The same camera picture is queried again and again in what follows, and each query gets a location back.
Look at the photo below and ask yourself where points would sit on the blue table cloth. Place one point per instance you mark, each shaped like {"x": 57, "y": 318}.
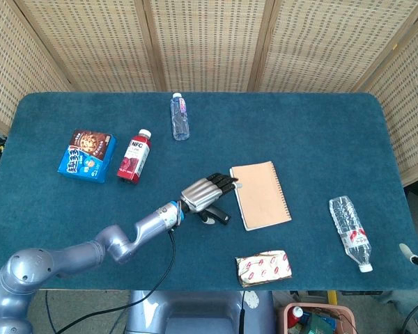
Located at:
{"x": 264, "y": 139}

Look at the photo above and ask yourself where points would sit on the blue chocolate chip cookie box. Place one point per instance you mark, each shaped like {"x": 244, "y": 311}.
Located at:
{"x": 87, "y": 156}

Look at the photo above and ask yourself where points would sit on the red NFC juice bottle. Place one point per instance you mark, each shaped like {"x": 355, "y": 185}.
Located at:
{"x": 134, "y": 156}

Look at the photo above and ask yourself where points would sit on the black stapler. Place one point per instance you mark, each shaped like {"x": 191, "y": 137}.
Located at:
{"x": 218, "y": 214}

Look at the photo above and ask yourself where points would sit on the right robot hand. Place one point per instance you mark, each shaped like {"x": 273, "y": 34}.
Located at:
{"x": 416, "y": 259}

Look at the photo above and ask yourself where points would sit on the grey robot torso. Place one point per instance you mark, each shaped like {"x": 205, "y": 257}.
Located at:
{"x": 195, "y": 313}

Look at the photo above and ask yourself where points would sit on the red bottle in basket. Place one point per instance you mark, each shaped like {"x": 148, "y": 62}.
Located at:
{"x": 294, "y": 316}

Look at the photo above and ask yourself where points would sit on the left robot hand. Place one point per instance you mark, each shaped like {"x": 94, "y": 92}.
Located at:
{"x": 203, "y": 196}

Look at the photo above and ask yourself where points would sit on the gold red snack packet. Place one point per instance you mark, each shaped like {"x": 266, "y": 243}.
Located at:
{"x": 263, "y": 268}

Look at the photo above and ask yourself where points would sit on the tan spiral notebook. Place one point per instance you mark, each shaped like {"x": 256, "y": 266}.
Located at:
{"x": 263, "y": 195}

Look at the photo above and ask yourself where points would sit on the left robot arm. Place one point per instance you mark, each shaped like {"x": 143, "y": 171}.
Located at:
{"x": 73, "y": 257}

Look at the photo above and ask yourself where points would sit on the large clear water bottle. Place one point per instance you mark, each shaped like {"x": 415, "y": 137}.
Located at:
{"x": 350, "y": 231}

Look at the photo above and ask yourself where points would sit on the woven bamboo folding screen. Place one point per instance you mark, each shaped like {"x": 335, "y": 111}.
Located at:
{"x": 209, "y": 45}

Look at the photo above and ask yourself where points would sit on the pink plastic basket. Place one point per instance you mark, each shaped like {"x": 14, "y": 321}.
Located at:
{"x": 317, "y": 318}

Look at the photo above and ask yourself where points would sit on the small clear water bottle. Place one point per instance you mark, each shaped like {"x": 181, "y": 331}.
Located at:
{"x": 179, "y": 117}

